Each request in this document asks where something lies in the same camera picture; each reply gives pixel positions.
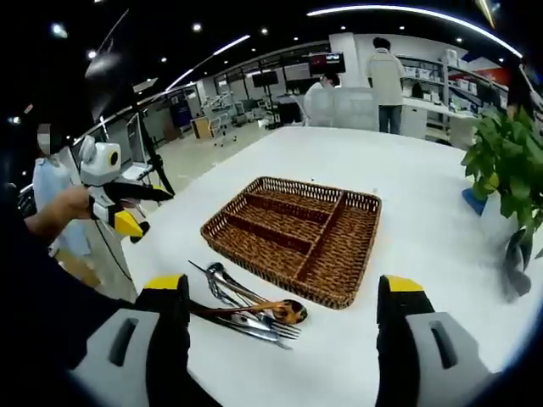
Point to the black light panel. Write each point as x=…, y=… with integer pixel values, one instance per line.
x=106, y=72

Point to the blue object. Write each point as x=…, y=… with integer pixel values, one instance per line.
x=473, y=201

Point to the person's dark clothing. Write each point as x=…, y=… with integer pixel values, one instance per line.
x=42, y=297

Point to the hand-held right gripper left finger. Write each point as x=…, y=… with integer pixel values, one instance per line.
x=169, y=339

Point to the person's left hand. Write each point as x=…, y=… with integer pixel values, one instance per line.
x=74, y=203

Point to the blue board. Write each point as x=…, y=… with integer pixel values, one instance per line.
x=180, y=113

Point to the white office chair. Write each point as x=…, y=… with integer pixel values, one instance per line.
x=222, y=127

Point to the dark plant vase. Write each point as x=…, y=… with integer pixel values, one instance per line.
x=515, y=271

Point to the black tripod stand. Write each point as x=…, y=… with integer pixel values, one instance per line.
x=153, y=161

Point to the silver spoon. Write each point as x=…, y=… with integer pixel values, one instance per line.
x=292, y=314
x=215, y=270

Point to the silver knife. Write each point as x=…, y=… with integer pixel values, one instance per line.
x=216, y=288
x=199, y=268

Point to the brown wicker utensil storage basket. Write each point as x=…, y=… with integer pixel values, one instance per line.
x=297, y=246

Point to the green potted plant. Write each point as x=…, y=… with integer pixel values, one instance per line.
x=509, y=161

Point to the white storage shelf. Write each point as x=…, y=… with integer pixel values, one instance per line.
x=458, y=76

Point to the red display screen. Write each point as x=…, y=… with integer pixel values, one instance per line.
x=326, y=63

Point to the wooden box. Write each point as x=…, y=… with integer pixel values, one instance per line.
x=202, y=128

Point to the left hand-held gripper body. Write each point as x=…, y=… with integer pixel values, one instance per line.
x=98, y=165

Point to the long ceiling strip light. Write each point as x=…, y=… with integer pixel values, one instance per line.
x=403, y=9

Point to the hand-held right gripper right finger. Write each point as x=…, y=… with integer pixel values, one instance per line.
x=396, y=339

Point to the white laptop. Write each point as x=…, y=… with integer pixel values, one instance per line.
x=136, y=171

